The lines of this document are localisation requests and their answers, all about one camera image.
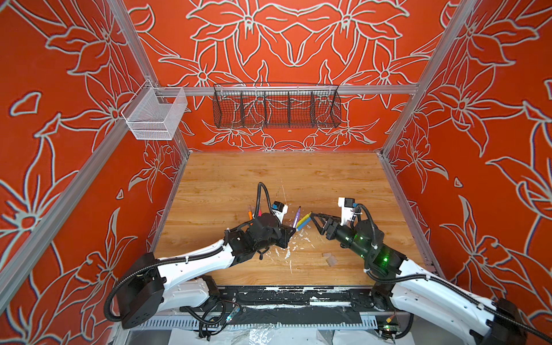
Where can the yellow pen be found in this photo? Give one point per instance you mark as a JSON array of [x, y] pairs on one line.
[[303, 221]]

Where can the white wire basket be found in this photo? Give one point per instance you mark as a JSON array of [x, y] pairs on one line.
[[155, 113]]

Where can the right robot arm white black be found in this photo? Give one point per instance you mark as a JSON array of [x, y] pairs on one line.
[[403, 285]]

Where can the white cable duct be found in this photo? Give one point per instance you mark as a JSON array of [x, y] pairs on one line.
[[186, 322]]

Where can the clear pen cap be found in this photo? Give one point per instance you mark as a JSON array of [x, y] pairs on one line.
[[331, 260]]

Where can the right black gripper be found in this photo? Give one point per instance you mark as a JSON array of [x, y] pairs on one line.
[[333, 226]]

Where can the blue pen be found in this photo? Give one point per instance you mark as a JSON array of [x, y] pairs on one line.
[[305, 224]]

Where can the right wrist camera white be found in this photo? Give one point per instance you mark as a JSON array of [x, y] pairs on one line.
[[347, 206]]

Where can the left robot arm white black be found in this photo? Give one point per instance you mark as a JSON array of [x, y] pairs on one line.
[[156, 284]]

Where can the purple pen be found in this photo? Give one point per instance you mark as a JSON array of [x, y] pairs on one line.
[[297, 217]]

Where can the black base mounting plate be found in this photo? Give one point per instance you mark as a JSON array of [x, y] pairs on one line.
[[356, 298]]

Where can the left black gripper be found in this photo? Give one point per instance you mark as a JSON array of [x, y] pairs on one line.
[[284, 236]]

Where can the black wire basket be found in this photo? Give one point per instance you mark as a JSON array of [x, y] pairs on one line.
[[276, 106]]

